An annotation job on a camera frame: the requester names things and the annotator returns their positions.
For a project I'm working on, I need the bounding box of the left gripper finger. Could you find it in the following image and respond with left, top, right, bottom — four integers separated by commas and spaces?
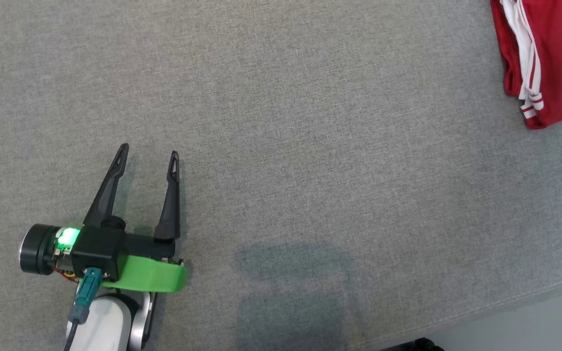
83, 143, 129, 229
154, 151, 181, 240

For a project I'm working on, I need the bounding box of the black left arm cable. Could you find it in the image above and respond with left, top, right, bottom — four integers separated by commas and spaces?
63, 319, 80, 351

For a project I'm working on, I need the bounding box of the grey fabric sofa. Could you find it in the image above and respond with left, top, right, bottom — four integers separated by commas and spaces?
0, 0, 562, 351

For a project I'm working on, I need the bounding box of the red garment with thin stripes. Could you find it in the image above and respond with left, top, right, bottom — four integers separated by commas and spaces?
490, 0, 562, 130

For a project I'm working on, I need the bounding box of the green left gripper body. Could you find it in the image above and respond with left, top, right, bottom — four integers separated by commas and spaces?
101, 233, 188, 293

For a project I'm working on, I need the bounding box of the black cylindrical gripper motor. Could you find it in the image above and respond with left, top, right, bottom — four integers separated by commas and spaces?
20, 223, 63, 275

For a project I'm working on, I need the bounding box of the teal left camera connector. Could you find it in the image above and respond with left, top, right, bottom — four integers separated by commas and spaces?
68, 267, 103, 325

